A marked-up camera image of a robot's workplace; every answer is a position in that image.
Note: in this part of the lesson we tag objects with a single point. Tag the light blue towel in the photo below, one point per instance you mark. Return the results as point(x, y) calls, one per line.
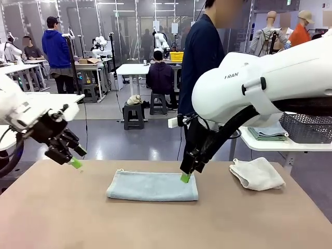
point(150, 186)

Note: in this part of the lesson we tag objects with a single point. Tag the mannequin in grey shirt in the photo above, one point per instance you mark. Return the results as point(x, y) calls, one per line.
point(262, 41)

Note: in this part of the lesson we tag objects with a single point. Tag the seated person dark jacket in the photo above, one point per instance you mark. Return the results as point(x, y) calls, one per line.
point(159, 77)

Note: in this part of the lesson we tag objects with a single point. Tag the beige cloth bundle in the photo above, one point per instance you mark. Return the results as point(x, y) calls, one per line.
point(135, 99)

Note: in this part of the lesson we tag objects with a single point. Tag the white hanging panel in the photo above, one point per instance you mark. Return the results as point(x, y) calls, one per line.
point(156, 26)
point(174, 28)

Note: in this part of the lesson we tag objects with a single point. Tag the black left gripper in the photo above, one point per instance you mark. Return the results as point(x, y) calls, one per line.
point(48, 128)

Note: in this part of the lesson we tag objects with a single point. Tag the white side table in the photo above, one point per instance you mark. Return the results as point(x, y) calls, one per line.
point(259, 146)

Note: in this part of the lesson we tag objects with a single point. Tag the grey plastic stool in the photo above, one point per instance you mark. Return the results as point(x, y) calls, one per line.
point(133, 116)
point(158, 103)
point(89, 90)

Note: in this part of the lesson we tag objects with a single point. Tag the grey towel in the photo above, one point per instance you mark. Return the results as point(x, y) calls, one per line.
point(267, 129)

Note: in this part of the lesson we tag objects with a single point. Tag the white towel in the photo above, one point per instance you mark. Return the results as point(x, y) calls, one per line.
point(259, 173)

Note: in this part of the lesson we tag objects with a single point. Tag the seated person grey shirt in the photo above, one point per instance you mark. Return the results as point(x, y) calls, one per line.
point(32, 53)

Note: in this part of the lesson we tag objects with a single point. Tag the mannequin in black dress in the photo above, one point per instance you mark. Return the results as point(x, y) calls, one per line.
point(278, 46)

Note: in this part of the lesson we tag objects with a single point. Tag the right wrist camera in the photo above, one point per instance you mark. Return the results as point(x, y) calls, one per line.
point(173, 122)

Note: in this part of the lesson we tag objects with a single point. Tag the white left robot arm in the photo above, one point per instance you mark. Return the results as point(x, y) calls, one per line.
point(15, 103)

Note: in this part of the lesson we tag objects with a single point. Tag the person in navy jacket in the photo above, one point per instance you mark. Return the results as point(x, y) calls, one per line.
point(202, 52)

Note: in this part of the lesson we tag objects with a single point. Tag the dark grey plastic basket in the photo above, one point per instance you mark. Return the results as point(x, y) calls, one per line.
point(306, 129)

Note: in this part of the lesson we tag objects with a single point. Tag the white standing desk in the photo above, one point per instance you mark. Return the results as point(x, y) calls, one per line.
point(129, 68)

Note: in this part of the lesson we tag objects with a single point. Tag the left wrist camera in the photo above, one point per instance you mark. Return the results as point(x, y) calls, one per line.
point(71, 111)

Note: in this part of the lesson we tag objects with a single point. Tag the yellow plastic crate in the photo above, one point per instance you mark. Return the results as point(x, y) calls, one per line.
point(176, 56)

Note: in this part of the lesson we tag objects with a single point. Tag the grey robot workbench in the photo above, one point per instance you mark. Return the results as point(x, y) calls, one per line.
point(90, 67)

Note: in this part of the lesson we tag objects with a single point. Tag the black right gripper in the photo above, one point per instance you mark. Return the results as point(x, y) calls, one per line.
point(195, 140)

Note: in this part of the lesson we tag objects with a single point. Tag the mannequin in orange jacket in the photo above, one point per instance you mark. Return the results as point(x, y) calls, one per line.
point(299, 36)

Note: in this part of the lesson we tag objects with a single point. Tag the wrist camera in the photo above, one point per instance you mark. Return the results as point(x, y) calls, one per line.
point(71, 111)
point(173, 122)

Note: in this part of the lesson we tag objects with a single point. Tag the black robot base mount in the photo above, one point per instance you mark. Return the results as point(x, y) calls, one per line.
point(22, 171)

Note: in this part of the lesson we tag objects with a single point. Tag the long white desk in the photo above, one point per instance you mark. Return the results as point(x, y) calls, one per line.
point(15, 68)

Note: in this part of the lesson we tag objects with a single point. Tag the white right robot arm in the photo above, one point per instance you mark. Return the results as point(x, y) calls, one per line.
point(259, 77)

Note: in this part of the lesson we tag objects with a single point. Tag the white cabinet box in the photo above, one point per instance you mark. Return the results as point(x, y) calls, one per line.
point(118, 81)

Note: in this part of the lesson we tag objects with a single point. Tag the white work table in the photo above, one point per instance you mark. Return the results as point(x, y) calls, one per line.
point(79, 98)

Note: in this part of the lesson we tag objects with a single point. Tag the person in blue hoodie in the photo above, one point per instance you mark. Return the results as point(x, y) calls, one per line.
point(55, 49)

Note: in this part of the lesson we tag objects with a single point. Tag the open cardboard box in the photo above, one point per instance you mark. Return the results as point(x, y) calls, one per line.
point(85, 61)

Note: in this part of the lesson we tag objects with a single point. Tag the black tripod white camera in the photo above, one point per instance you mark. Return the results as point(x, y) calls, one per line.
point(272, 44)

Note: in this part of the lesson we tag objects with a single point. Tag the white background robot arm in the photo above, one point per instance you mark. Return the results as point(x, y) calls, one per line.
point(159, 39)
point(13, 49)
point(99, 42)

